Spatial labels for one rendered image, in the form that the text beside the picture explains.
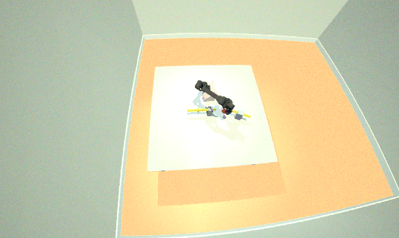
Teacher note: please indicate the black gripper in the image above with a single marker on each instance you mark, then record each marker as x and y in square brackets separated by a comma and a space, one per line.
[228, 111]

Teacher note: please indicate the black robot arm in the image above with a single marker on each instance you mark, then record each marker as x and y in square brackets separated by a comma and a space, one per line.
[222, 100]

